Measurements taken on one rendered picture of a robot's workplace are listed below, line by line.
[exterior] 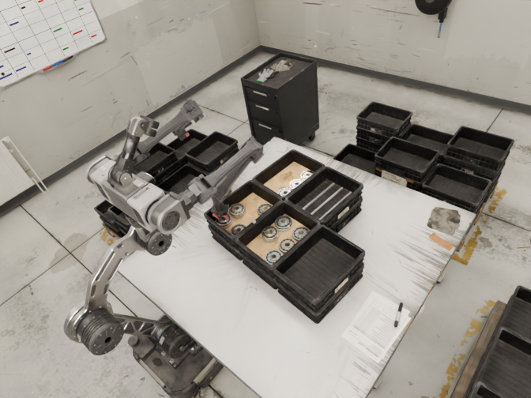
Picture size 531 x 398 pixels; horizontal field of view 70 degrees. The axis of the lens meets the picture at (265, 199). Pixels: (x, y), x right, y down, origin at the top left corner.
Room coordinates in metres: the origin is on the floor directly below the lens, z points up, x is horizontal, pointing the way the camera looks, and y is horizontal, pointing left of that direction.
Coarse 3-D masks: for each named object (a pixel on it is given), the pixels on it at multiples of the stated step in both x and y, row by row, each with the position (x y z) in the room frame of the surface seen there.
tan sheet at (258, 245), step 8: (288, 216) 1.56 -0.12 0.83; (272, 224) 1.53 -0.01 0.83; (296, 224) 1.49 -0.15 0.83; (280, 232) 1.45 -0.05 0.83; (288, 232) 1.44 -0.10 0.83; (256, 240) 1.43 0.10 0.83; (280, 240) 1.39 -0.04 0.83; (256, 248) 1.37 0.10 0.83; (264, 248) 1.36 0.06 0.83; (272, 248) 1.35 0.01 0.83; (264, 256) 1.30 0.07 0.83
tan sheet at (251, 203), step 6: (246, 198) 1.79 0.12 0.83; (252, 198) 1.78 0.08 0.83; (258, 198) 1.77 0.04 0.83; (246, 204) 1.74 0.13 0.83; (252, 204) 1.73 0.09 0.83; (258, 204) 1.72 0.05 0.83; (270, 204) 1.70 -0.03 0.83; (246, 210) 1.68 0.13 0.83; (252, 210) 1.67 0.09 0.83; (246, 216) 1.63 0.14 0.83; (252, 216) 1.62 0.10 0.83; (234, 222) 1.60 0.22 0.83; (240, 222) 1.59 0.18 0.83; (246, 222) 1.58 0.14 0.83; (228, 228) 1.56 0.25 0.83
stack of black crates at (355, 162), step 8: (344, 152) 2.67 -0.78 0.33; (352, 152) 2.70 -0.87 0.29; (360, 152) 2.64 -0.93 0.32; (368, 152) 2.58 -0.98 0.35; (344, 160) 2.63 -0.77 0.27; (352, 160) 2.61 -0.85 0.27; (360, 160) 2.59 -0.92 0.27; (368, 160) 2.57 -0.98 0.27; (360, 168) 2.49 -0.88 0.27; (368, 168) 2.47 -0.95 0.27
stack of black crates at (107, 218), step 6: (102, 204) 2.55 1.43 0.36; (108, 204) 2.58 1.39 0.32; (96, 210) 2.47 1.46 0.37; (102, 210) 2.53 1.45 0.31; (102, 216) 2.44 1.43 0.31; (108, 216) 2.48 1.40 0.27; (108, 222) 2.36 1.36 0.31; (114, 222) 2.30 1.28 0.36; (114, 228) 2.32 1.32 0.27; (120, 234) 2.30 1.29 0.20
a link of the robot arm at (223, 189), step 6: (246, 144) 1.55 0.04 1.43; (252, 156) 1.53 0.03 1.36; (258, 156) 1.49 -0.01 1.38; (246, 162) 1.52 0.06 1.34; (240, 168) 1.53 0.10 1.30; (234, 174) 1.53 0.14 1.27; (240, 174) 1.55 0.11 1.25; (228, 180) 1.54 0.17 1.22; (234, 180) 1.53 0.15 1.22; (222, 186) 1.55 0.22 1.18; (228, 186) 1.54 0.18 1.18; (222, 192) 1.55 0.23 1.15; (228, 192) 1.58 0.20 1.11
